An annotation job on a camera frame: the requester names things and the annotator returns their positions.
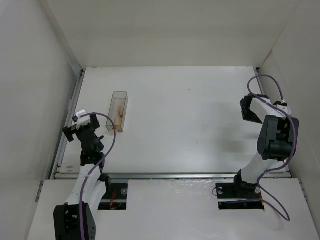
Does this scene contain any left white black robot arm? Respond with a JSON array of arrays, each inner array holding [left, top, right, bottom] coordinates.
[[53, 110, 107, 240]]

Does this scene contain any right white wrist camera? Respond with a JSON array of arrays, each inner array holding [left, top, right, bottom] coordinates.
[[273, 101, 292, 116]]

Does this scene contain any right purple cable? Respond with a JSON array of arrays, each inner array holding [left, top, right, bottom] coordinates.
[[247, 74, 298, 222]]

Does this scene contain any wooden block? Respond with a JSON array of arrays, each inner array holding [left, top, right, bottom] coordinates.
[[114, 116, 122, 126], [118, 106, 124, 118]]

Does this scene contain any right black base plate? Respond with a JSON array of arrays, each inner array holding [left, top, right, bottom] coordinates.
[[212, 182, 265, 210]]

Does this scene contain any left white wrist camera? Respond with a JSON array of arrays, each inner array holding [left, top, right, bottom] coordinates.
[[72, 109, 91, 130]]

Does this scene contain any clear plastic box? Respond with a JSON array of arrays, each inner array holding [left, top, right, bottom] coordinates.
[[108, 91, 129, 133]]

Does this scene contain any metal rail front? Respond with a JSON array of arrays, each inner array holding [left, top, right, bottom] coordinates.
[[54, 171, 292, 180]]

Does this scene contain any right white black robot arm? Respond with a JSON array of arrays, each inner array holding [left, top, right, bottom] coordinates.
[[233, 93, 299, 199]]

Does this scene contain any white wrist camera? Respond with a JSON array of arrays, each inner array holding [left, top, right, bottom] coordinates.
[[273, 101, 292, 116], [72, 109, 91, 130]]

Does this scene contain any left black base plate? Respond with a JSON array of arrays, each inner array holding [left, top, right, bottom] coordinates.
[[98, 183, 128, 211]]

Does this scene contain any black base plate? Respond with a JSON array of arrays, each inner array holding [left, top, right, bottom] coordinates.
[[98, 183, 128, 211], [212, 182, 265, 210]]

